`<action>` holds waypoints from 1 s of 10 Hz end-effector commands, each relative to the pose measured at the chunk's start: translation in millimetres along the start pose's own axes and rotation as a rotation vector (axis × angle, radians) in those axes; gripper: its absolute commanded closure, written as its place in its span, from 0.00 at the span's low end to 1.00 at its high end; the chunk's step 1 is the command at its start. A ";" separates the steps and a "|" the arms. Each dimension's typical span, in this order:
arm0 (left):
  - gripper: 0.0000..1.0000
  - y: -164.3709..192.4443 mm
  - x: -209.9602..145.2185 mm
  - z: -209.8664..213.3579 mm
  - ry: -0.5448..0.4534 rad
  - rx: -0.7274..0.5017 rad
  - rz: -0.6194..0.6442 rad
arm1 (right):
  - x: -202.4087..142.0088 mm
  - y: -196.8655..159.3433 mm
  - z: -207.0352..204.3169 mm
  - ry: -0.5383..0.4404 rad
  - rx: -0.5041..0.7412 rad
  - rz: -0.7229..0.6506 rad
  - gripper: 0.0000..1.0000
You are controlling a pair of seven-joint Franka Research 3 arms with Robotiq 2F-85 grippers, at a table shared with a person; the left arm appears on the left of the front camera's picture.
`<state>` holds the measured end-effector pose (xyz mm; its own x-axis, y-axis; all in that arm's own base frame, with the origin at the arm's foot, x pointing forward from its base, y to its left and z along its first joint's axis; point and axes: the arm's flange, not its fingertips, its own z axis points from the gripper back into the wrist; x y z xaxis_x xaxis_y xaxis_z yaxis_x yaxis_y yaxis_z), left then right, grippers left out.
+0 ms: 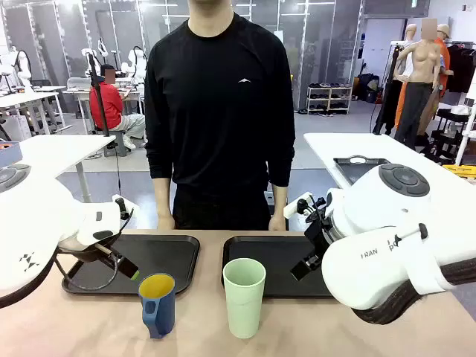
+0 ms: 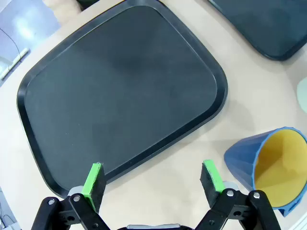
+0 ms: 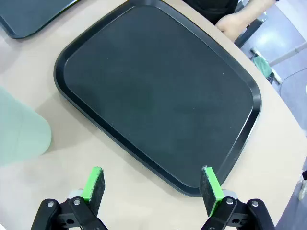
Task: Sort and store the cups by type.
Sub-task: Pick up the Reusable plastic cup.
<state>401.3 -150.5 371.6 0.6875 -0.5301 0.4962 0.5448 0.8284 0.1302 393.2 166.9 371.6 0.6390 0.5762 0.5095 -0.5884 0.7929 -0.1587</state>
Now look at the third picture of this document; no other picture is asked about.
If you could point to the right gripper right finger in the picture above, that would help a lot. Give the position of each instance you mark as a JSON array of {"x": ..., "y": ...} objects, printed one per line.
[{"x": 212, "y": 191}]

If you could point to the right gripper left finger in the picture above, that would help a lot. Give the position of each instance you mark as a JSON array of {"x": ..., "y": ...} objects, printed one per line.
[{"x": 92, "y": 189}]

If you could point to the pale green plastic cup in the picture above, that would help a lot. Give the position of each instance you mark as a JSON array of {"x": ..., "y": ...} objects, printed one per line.
[{"x": 19, "y": 129}]

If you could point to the person's left forearm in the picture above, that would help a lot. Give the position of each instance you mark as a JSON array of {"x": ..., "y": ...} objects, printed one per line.
[{"x": 259, "y": 8}]

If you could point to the person's left hand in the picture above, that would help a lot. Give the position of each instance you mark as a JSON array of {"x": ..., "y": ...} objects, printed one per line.
[{"x": 232, "y": 25}]

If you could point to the black plastic serving tray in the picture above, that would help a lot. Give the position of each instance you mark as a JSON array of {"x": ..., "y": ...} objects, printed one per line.
[
  {"x": 28, "y": 14},
  {"x": 156, "y": 95}
]

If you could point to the green fabric bag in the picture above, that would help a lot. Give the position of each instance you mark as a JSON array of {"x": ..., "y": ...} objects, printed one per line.
[{"x": 262, "y": 65}]

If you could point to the white metal bar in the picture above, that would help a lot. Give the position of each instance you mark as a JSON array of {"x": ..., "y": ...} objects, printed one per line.
[{"x": 287, "y": 54}]

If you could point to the person in black clothes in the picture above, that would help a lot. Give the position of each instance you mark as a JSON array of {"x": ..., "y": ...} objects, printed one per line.
[{"x": 211, "y": 9}]

